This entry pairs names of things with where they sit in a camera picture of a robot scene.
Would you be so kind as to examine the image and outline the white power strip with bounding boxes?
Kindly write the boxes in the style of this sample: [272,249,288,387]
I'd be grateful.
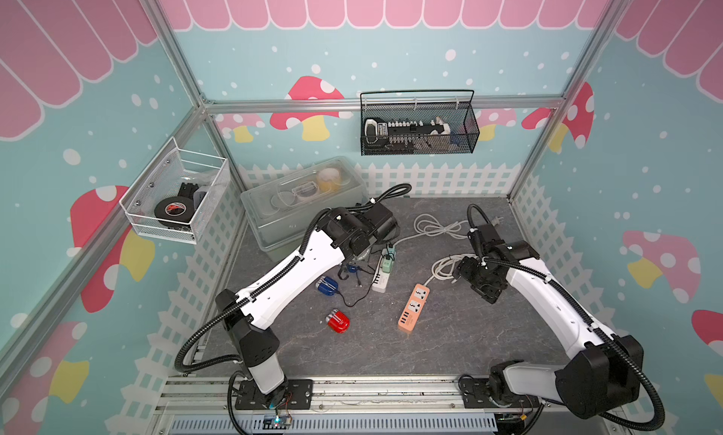
[371,256,391,293]

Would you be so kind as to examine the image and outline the orange power strip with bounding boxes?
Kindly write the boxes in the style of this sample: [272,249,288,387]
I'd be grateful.
[397,284,430,333]

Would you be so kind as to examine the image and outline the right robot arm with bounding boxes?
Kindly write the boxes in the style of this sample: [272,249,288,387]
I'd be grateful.
[453,203,666,432]

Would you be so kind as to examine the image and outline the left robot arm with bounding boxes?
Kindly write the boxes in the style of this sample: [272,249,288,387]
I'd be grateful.
[174,183,412,397]

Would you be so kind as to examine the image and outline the clear plastic storage box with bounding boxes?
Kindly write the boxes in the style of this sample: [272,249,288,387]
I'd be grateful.
[241,157,369,261]

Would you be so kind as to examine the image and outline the black socket bit holder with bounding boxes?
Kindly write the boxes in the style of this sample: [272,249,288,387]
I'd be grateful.
[363,118,451,149]

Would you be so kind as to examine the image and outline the black tape roll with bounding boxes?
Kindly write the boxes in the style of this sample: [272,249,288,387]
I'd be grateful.
[154,196,195,229]

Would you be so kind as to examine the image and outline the white power strip cord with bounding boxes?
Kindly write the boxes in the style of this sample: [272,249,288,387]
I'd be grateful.
[392,213,504,250]

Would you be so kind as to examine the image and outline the black wire mesh basket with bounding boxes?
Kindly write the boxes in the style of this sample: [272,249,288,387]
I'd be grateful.
[359,90,480,156]

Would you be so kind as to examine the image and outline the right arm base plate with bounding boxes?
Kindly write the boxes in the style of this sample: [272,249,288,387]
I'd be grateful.
[457,374,540,412]

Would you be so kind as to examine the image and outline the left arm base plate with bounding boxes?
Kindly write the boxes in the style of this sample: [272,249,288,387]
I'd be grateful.
[233,380,314,411]

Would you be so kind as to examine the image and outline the white wire wall basket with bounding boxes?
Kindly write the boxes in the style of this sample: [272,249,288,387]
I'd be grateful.
[119,139,231,245]

